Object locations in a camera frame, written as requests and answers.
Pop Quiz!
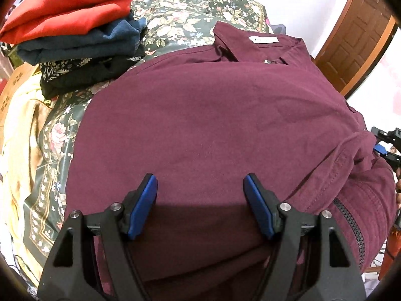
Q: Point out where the maroon button-up shirt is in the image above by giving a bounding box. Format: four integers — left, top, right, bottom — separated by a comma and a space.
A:
66, 23, 396, 300

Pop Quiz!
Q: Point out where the person's right hand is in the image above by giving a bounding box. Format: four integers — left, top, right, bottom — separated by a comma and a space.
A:
395, 168, 401, 209

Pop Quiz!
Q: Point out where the brown wooden door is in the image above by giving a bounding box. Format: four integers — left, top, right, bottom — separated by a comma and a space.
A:
315, 0, 397, 98

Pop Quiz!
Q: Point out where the yellow blanket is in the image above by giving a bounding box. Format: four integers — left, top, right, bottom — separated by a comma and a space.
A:
1, 74, 52, 287

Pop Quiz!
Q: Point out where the purple grey backpack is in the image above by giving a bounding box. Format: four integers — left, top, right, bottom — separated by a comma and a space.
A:
270, 24, 286, 35

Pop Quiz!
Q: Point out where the black floral folded garment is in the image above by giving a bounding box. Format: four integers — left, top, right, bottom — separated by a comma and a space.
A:
39, 54, 143, 99

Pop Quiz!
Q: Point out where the wooden side table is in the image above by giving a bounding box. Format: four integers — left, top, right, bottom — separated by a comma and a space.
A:
0, 62, 38, 126

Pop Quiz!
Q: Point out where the dark blue folded garment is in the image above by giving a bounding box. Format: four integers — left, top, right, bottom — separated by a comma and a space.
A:
16, 14, 147, 65

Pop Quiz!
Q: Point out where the floral green bedspread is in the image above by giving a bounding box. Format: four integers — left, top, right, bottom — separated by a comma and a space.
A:
23, 0, 268, 265

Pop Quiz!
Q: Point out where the red folded garment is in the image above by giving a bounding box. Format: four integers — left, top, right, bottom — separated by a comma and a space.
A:
1, 0, 132, 44

